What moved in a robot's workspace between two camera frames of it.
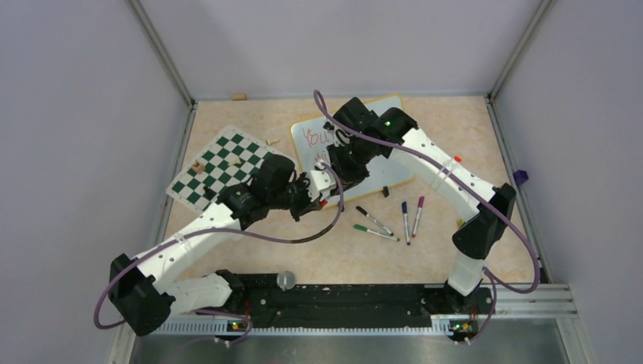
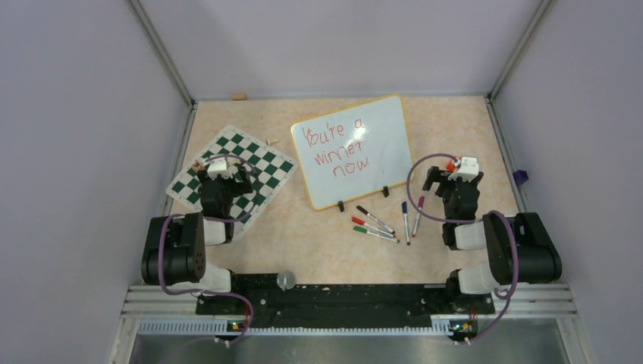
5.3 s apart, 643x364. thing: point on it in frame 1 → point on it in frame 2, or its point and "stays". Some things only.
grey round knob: (286, 280) stays
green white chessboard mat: (231, 158) stays
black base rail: (273, 299) stays
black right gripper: (349, 178) → (439, 175)
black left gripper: (308, 205) → (240, 187)
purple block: (520, 177) stays
